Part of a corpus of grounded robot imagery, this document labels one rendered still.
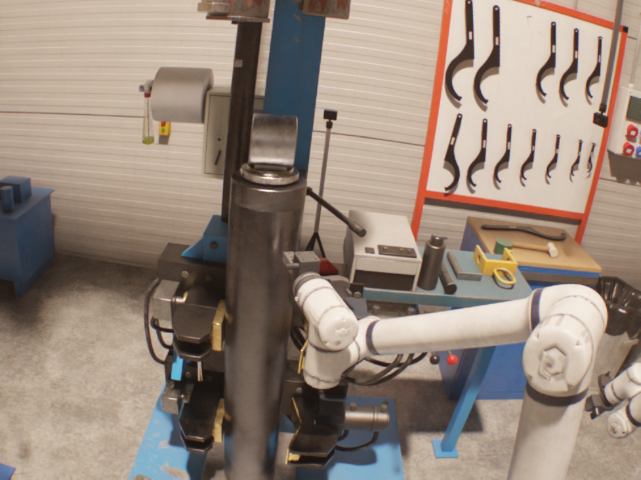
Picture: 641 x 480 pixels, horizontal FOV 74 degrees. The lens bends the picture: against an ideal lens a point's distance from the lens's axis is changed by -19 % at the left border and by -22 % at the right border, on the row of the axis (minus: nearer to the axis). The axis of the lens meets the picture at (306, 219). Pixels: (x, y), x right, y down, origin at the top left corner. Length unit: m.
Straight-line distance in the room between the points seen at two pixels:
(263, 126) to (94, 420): 1.85
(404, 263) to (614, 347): 2.01
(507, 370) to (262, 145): 2.13
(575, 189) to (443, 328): 3.05
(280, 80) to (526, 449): 1.41
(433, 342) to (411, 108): 2.54
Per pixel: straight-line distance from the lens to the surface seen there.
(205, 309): 1.71
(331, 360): 1.12
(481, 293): 1.95
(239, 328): 1.60
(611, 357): 3.47
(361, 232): 1.50
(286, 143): 1.38
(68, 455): 2.58
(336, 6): 1.51
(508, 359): 3.00
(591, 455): 3.12
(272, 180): 1.39
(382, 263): 1.77
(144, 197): 3.82
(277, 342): 1.63
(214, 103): 2.28
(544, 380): 0.82
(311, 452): 1.88
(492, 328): 1.02
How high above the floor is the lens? 1.93
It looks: 22 degrees down
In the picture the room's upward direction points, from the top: 7 degrees clockwise
